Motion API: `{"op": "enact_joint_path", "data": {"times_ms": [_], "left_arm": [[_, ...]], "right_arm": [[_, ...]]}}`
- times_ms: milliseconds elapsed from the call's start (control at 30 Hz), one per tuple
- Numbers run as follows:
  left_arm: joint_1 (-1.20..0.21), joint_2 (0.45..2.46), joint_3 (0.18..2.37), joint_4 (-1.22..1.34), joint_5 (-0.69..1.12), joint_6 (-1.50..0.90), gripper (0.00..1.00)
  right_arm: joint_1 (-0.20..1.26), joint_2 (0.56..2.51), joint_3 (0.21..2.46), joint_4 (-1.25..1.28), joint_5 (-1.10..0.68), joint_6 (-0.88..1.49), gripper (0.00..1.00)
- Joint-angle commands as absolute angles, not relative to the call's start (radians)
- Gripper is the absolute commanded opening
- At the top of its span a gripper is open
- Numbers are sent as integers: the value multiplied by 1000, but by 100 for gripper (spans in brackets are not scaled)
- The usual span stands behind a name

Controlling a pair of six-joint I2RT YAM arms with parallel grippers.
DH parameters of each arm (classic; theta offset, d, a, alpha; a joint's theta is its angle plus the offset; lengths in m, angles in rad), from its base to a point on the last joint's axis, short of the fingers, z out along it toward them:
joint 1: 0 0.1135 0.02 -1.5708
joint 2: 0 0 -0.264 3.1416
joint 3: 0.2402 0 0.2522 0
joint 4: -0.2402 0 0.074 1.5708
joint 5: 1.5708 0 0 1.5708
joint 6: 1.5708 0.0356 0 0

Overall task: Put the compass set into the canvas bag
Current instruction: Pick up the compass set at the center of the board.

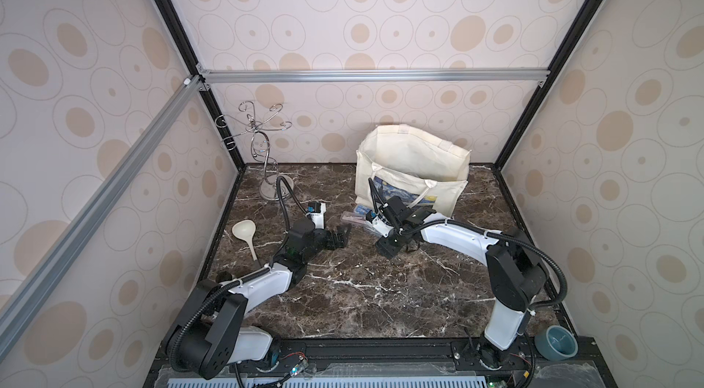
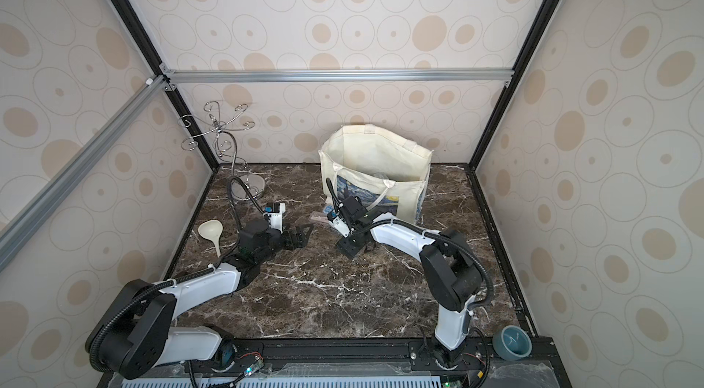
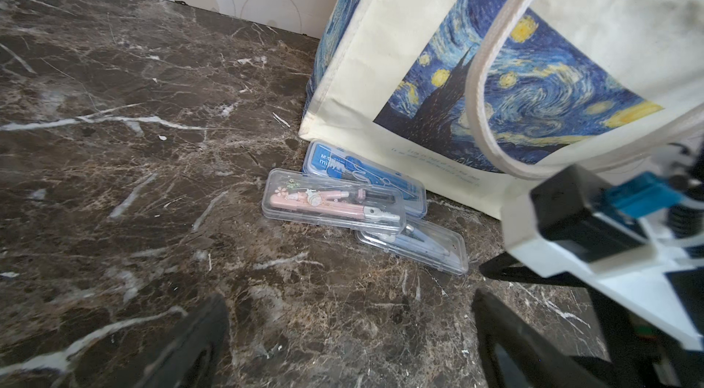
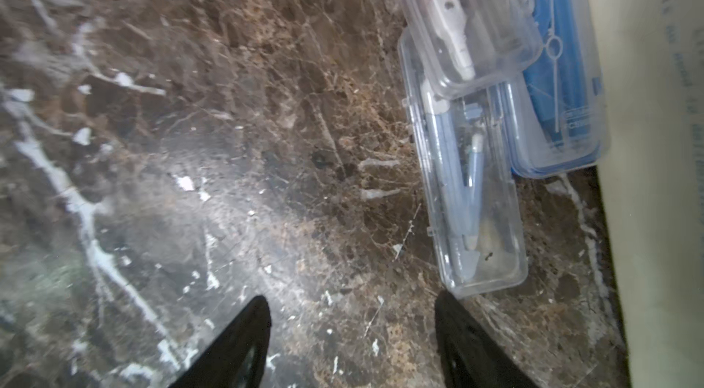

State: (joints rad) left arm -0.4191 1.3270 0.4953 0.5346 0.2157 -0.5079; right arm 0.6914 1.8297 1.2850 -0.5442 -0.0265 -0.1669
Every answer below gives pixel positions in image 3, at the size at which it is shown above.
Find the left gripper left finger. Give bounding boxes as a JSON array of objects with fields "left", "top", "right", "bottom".
[{"left": 131, "top": 293, "right": 228, "bottom": 387}]

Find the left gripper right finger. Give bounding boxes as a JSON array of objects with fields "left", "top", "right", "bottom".
[{"left": 472, "top": 290, "right": 607, "bottom": 387}]

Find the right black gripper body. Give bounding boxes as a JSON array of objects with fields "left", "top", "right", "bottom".
[{"left": 477, "top": 252, "right": 704, "bottom": 388}]

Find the clear case light-blue compass long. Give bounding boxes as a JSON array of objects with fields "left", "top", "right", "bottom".
[{"left": 356, "top": 217, "right": 469, "bottom": 275}]

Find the cream canvas starry-night tote bag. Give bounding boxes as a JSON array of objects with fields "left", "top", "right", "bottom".
[{"left": 299, "top": 0, "right": 703, "bottom": 217}]

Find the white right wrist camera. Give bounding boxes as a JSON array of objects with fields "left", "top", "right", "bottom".
[{"left": 500, "top": 165, "right": 703, "bottom": 351}]

